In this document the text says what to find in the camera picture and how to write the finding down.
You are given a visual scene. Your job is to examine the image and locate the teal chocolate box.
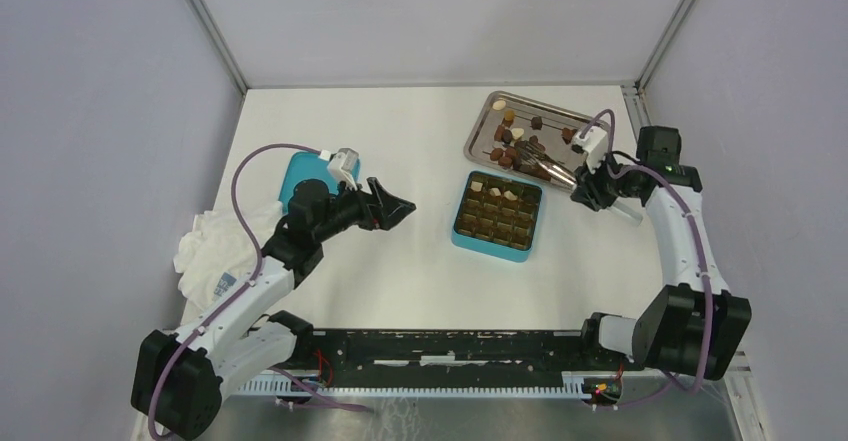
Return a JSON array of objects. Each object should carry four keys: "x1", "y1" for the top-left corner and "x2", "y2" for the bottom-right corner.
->
[{"x1": 450, "y1": 171, "x2": 543, "y2": 263}]

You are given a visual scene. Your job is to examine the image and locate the teal box lid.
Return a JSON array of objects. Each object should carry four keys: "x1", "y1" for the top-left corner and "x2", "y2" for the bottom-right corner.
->
[{"x1": 278, "y1": 150, "x2": 339, "y2": 214}]

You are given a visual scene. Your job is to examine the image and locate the steel tray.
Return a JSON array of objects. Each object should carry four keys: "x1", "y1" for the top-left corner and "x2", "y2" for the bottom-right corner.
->
[{"x1": 463, "y1": 91, "x2": 592, "y2": 191}]

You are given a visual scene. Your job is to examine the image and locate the white cloth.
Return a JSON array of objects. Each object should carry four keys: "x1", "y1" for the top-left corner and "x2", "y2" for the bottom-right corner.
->
[{"x1": 173, "y1": 210, "x2": 256, "y2": 323}]

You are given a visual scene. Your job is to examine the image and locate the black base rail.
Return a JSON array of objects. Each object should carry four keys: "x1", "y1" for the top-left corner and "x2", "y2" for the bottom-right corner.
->
[{"x1": 281, "y1": 329, "x2": 637, "y2": 389}]

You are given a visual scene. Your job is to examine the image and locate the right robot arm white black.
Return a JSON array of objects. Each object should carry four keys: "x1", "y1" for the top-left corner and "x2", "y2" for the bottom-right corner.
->
[{"x1": 571, "y1": 126, "x2": 752, "y2": 382}]

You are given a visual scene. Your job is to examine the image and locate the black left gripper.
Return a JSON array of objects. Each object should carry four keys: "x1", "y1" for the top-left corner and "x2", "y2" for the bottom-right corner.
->
[{"x1": 314, "y1": 176, "x2": 415, "y2": 243}]

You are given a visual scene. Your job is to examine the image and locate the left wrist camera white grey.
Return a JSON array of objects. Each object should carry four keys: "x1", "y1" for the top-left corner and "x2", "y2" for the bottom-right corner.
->
[{"x1": 318, "y1": 148, "x2": 359, "y2": 191}]

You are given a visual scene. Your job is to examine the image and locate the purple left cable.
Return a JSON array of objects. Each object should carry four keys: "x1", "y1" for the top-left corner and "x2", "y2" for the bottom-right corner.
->
[{"x1": 146, "y1": 143, "x2": 372, "y2": 441}]

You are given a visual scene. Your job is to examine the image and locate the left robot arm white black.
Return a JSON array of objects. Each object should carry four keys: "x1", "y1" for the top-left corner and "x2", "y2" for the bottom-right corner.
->
[{"x1": 130, "y1": 177, "x2": 416, "y2": 440}]

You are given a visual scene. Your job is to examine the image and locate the wrist camera white grey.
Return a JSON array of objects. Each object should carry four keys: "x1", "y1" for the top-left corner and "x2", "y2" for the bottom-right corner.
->
[
  {"x1": 318, "y1": 148, "x2": 359, "y2": 191},
  {"x1": 571, "y1": 126, "x2": 610, "y2": 174}
]

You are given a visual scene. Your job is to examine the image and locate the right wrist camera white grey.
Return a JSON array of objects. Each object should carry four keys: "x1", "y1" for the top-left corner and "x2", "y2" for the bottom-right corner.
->
[{"x1": 571, "y1": 126, "x2": 610, "y2": 174}]

